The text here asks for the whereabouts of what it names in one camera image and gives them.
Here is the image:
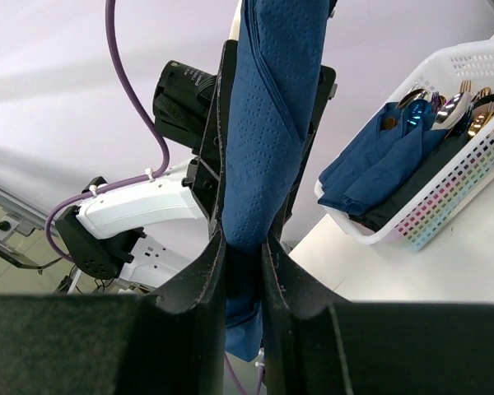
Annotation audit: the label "dark blue paper napkin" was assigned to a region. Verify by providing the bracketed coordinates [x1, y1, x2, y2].
[221, 1, 334, 361]

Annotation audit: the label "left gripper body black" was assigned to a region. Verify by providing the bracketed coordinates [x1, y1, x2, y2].
[152, 60, 217, 217]

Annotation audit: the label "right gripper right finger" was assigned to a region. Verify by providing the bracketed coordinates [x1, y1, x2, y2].
[262, 236, 494, 394]

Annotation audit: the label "rolled blue napkin bundles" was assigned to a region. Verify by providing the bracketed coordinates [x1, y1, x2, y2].
[318, 102, 468, 232]

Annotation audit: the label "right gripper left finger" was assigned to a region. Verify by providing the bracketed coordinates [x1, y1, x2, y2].
[0, 232, 226, 394]

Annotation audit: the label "left aluminium frame post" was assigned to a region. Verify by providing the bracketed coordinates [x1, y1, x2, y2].
[0, 187, 62, 275]

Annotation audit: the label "gold spoons in bin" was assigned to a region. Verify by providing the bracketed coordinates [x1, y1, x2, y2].
[396, 80, 494, 138]

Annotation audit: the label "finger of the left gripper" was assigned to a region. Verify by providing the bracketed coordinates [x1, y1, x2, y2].
[199, 39, 238, 235]
[271, 65, 337, 241]

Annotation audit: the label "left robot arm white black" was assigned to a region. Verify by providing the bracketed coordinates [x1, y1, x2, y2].
[56, 40, 237, 290]

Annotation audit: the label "white plastic bin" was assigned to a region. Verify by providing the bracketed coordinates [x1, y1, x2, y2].
[315, 39, 494, 251]

